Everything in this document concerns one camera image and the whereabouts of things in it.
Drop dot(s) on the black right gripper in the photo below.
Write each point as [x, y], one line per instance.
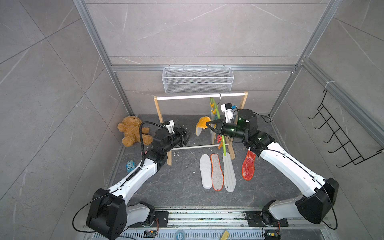
[221, 131]

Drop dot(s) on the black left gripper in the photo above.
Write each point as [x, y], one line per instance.
[180, 137]

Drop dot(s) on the yellow fuzzy insole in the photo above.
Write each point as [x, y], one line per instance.
[201, 125]

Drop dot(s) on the white foam insole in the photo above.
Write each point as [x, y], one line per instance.
[206, 171]

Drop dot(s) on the grey felt orange-edged insole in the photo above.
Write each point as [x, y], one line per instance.
[217, 174]

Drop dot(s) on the red orange-edged insole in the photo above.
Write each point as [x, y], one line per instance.
[248, 167]

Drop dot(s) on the grey striped insole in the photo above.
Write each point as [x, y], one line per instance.
[229, 173]

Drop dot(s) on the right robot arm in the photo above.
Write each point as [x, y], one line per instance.
[318, 195]

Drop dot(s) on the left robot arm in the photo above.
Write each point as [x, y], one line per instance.
[109, 213]

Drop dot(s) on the brown teddy bear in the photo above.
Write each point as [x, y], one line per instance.
[130, 127]

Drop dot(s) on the teal robot toy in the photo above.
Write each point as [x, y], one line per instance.
[130, 166]

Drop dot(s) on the wooden clothes rack frame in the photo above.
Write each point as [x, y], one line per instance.
[194, 104]

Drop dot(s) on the white wire mesh basket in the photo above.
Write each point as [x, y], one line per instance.
[177, 80]

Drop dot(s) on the black wall hook rack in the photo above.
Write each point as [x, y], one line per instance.
[345, 144]

